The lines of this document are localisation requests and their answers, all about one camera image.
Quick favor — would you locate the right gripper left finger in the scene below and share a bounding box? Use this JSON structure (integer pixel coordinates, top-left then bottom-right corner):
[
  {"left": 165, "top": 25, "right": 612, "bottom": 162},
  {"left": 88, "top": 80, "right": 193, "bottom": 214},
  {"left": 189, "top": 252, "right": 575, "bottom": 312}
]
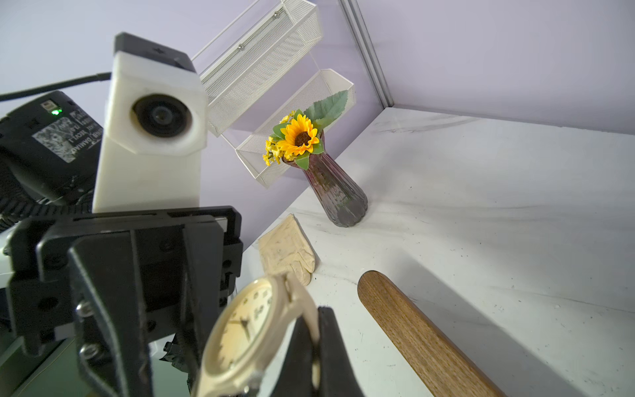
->
[{"left": 271, "top": 318, "right": 315, "bottom": 397}]

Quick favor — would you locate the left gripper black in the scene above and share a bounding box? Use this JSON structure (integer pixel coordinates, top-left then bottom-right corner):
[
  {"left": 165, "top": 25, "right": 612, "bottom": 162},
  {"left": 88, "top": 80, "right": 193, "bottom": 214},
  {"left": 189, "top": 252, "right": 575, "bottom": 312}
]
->
[{"left": 5, "top": 207, "right": 243, "bottom": 396}]

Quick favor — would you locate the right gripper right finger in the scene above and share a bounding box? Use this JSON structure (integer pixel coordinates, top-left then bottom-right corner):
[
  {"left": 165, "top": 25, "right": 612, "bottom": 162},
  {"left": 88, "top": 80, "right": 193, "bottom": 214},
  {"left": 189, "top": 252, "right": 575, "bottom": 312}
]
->
[{"left": 317, "top": 307, "right": 364, "bottom": 397}]

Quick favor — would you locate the cream strap wrist watch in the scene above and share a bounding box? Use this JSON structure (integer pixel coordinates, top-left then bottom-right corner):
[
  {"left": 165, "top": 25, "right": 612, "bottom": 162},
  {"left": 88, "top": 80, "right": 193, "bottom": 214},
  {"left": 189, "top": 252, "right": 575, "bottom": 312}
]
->
[{"left": 192, "top": 272, "right": 320, "bottom": 396}]

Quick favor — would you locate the wooden watch stand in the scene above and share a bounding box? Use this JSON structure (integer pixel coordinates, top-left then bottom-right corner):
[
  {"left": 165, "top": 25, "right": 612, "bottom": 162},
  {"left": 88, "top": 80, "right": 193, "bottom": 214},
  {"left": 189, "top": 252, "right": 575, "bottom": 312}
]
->
[{"left": 357, "top": 271, "right": 504, "bottom": 396}]

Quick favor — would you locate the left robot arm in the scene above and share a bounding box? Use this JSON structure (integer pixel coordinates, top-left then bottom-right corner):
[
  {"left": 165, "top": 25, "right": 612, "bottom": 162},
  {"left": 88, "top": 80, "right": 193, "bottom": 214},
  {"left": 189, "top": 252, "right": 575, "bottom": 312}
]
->
[{"left": 1, "top": 70, "right": 242, "bottom": 396}]

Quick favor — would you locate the purple glass vase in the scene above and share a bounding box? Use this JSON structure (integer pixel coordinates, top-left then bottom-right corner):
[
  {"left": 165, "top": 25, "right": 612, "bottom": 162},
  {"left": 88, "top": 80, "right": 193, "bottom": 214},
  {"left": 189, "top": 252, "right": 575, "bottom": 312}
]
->
[{"left": 303, "top": 151, "right": 368, "bottom": 228}]

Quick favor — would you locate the yellow sunflower bouquet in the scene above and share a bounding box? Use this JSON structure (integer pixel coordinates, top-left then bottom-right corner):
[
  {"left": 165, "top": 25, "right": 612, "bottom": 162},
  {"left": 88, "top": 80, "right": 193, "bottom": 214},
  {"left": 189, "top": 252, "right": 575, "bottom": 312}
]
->
[{"left": 262, "top": 90, "right": 349, "bottom": 170}]

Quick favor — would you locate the upper white mesh shelf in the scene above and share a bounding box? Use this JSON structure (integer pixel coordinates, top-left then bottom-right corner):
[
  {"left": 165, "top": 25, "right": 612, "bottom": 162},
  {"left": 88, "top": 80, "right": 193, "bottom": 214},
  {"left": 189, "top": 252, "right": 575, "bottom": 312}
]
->
[{"left": 192, "top": 0, "right": 322, "bottom": 137}]

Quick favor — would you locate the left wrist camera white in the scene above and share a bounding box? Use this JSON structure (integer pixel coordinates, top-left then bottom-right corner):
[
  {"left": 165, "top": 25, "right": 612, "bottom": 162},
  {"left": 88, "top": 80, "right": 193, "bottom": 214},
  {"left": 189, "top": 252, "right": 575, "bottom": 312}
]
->
[{"left": 92, "top": 32, "right": 208, "bottom": 213}]

